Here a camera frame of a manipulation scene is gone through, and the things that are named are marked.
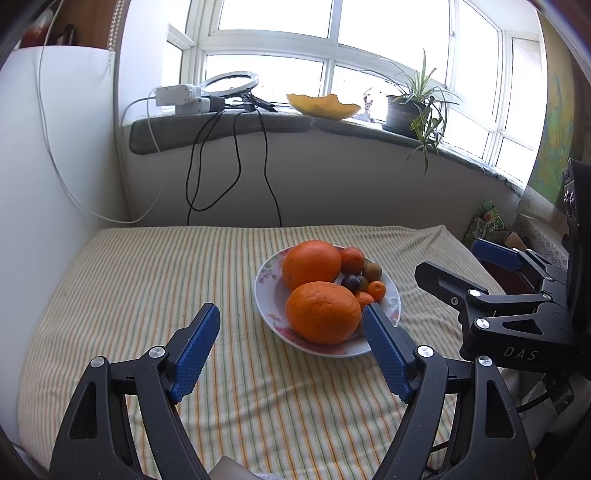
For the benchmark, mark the brown small fruit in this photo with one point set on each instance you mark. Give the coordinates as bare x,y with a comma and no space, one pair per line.
364,284

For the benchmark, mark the white power adapter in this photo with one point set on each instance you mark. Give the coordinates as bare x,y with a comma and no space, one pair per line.
173,94
194,107

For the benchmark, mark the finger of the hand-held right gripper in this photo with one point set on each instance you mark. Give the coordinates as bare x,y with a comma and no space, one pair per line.
496,254
443,281

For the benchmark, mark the cardboard box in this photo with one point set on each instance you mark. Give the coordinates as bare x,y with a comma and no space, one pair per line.
512,240

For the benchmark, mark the green-brown small fruit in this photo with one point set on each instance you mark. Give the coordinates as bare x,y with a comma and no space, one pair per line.
371,271

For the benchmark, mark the small mandarin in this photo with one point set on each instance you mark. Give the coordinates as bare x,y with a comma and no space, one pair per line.
352,260
364,300

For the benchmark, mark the white patterned cloth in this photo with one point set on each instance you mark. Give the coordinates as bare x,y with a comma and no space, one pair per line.
545,230

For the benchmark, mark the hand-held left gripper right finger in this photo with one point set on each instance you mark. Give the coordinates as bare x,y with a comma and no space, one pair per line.
390,355

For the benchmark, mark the potted spider plant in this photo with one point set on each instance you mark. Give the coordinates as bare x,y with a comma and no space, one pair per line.
404,113

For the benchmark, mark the striped tablecloth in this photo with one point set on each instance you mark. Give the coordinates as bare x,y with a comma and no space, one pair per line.
161,277

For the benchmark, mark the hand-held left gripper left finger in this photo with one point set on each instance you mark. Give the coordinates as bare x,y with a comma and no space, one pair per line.
196,355

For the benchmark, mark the dark purple small fruit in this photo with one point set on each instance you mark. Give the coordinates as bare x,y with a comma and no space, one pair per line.
352,282

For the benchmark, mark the stone windowsill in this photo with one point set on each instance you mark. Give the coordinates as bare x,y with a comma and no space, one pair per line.
415,143

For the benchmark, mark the yellow wavy bowl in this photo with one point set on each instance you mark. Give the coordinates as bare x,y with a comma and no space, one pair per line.
323,106

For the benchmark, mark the green printed bag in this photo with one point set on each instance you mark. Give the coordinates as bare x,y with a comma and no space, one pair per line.
485,224

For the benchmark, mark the large orange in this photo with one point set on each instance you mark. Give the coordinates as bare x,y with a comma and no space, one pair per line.
311,264
323,313

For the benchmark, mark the white cabinet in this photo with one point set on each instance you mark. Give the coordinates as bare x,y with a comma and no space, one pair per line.
60,138

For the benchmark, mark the white floral plate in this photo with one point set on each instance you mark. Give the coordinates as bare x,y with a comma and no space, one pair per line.
272,295

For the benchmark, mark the white window frame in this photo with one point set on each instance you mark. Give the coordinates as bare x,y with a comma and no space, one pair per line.
334,27

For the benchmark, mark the wall map poster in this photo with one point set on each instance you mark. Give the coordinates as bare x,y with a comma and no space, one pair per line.
554,138

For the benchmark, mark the small figurine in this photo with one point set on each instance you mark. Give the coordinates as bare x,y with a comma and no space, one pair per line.
368,108

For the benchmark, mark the black power adapter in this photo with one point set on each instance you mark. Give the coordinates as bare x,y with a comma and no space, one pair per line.
216,102

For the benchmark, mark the tiny orange kumquat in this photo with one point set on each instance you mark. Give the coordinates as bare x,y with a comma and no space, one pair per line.
376,290

